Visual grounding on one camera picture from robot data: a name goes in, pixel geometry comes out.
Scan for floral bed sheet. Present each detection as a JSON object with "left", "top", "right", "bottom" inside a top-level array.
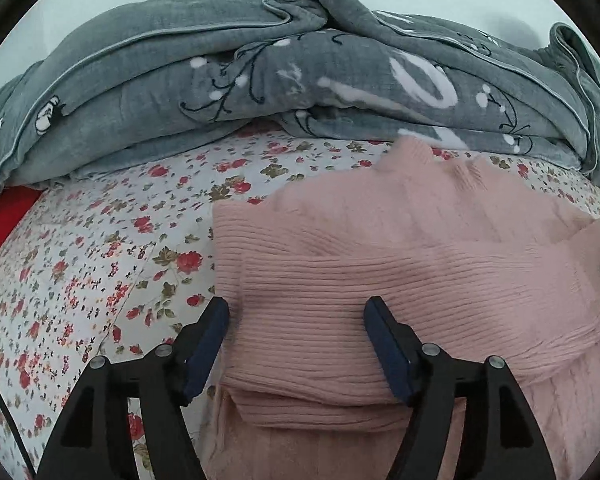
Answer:
[{"left": 0, "top": 136, "right": 600, "bottom": 479}]

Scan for pink knit sweater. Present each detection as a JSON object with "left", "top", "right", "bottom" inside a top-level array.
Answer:
[{"left": 204, "top": 138, "right": 600, "bottom": 479}]

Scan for grey floral quilt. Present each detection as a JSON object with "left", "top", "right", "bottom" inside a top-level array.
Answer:
[{"left": 0, "top": 0, "right": 600, "bottom": 194}]

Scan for red pillow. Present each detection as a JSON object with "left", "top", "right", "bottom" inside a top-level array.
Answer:
[{"left": 0, "top": 186, "right": 42, "bottom": 248}]

